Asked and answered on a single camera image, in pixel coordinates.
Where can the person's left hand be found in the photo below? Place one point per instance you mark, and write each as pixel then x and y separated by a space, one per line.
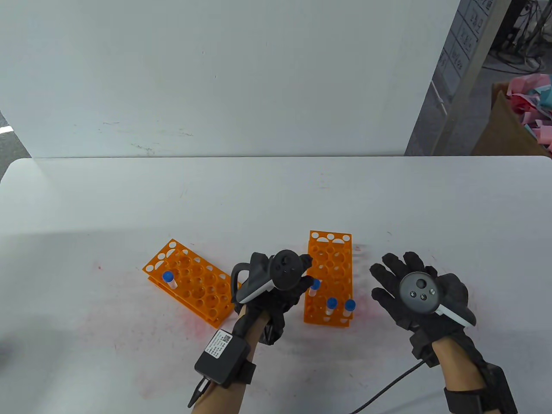
pixel 276 307

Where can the person's right hand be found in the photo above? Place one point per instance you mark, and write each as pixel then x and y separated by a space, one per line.
pixel 390 269

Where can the blue capped test tube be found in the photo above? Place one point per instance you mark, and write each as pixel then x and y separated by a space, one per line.
pixel 349 305
pixel 331 302
pixel 168 276
pixel 316 284

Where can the orange test tube rack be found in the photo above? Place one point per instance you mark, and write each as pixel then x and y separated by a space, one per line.
pixel 323 321
pixel 215 321

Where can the person's left forearm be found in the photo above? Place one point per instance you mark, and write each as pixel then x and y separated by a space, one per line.
pixel 222 401

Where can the person's right forearm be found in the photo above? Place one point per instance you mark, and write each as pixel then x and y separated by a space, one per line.
pixel 455 371

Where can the grey hand controller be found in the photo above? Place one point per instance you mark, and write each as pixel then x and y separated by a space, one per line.
pixel 286 269
pixel 420 293

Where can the black labelled wrist module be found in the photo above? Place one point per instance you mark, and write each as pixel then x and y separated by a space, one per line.
pixel 222 355

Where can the black plain wrist module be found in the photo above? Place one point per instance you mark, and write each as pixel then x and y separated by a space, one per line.
pixel 500 386

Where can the brown cardboard box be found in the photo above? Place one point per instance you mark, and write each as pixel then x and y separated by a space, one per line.
pixel 500 129

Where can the pink paper scraps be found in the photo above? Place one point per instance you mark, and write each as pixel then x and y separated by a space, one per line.
pixel 530 90

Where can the white backdrop board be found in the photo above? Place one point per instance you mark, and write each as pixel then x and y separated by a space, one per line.
pixel 215 77

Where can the grey partition panel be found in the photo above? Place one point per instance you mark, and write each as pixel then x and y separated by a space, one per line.
pixel 461 39

